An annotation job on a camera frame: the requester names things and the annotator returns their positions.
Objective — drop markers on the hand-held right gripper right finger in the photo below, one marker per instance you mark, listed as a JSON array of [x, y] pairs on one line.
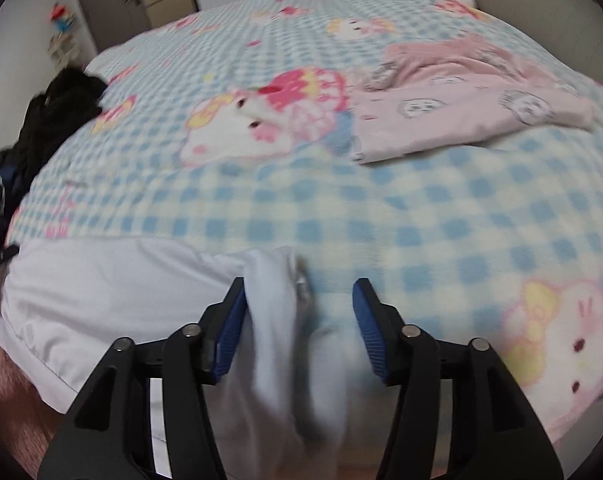
[[369, 330]]

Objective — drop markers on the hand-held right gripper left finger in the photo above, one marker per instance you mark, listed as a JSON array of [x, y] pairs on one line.
[[231, 330]]

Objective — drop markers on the white jacket with navy cuffs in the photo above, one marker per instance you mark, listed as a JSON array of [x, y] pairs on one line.
[[106, 300]]

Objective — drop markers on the blue checked printed blanket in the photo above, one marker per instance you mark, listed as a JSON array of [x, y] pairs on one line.
[[331, 210]]

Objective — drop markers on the pink printed pajama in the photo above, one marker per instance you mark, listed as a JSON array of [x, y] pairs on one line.
[[456, 110]]

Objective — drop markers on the black fleece jacket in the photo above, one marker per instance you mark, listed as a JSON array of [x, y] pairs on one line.
[[61, 110]]

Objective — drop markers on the white shelf rack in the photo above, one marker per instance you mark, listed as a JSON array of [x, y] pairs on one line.
[[63, 50]]

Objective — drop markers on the grey door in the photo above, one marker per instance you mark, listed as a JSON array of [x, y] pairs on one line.
[[106, 5]]

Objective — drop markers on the red and blue doll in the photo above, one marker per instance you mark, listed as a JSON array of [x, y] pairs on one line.
[[61, 15]]

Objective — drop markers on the grey padded headboard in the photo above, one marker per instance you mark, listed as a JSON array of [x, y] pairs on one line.
[[556, 20]]

